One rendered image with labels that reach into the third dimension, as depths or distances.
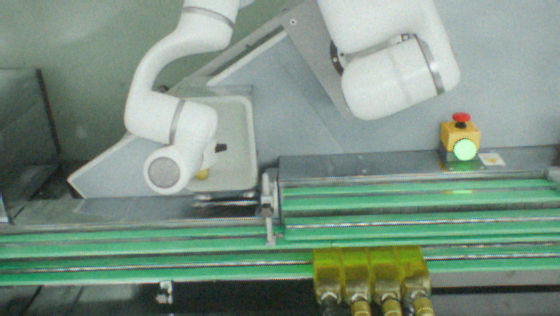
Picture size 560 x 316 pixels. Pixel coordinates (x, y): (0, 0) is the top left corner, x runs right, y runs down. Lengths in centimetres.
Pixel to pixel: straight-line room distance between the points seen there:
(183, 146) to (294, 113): 48
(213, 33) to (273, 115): 46
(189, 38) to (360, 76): 26
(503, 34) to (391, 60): 52
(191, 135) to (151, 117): 7
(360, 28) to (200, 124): 28
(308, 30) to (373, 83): 33
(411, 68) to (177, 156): 37
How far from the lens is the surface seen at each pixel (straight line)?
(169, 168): 87
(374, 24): 86
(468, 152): 127
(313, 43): 113
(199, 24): 87
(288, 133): 131
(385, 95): 83
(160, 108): 86
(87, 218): 138
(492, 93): 135
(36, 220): 143
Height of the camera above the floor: 196
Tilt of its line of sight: 64 degrees down
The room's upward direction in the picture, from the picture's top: 175 degrees counter-clockwise
